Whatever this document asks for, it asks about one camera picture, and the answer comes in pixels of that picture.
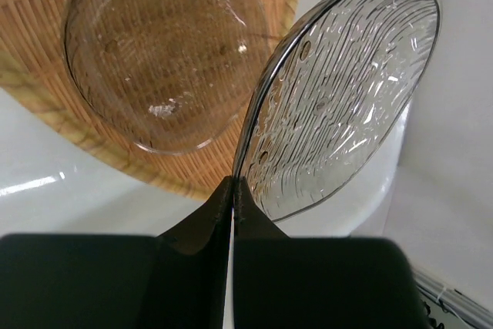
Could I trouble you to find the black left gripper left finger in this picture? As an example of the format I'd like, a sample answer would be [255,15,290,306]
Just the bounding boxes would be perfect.
[1,177,232,328]

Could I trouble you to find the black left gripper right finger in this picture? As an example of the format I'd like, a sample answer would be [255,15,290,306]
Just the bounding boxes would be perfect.
[233,178,428,328]

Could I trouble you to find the smoky glass plate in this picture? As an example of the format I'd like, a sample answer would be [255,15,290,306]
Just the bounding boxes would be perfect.
[233,0,441,222]
[62,0,270,154]

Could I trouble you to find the woven bamboo fan tray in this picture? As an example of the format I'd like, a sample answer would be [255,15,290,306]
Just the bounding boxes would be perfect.
[1,0,298,199]

